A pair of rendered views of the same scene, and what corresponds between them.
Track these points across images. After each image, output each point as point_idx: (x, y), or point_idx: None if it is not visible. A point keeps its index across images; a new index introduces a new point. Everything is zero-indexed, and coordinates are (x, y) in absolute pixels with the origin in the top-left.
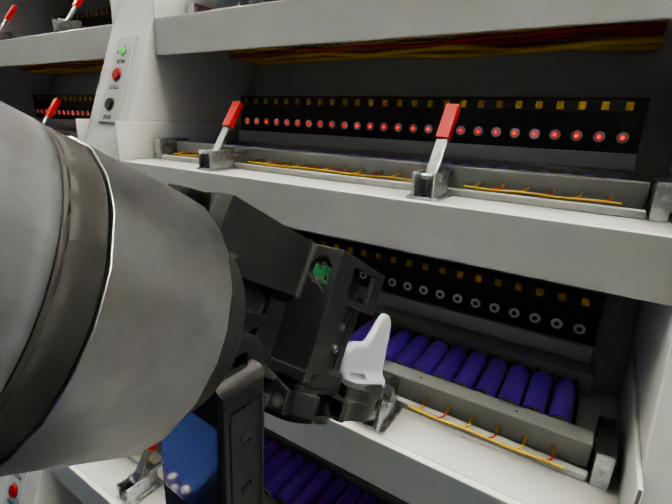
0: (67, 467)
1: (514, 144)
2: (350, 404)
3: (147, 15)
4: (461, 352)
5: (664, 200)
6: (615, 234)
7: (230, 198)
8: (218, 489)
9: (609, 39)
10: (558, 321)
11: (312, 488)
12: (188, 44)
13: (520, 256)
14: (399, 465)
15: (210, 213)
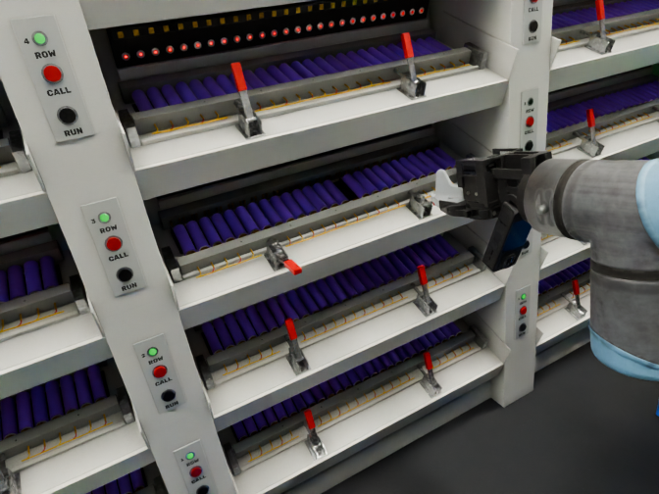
0: (244, 405)
1: (373, 24)
2: None
3: None
4: (398, 162)
5: (484, 60)
6: (490, 86)
7: (551, 152)
8: (529, 232)
9: None
10: None
11: (356, 279)
12: (148, 13)
13: (461, 108)
14: (443, 220)
15: (547, 159)
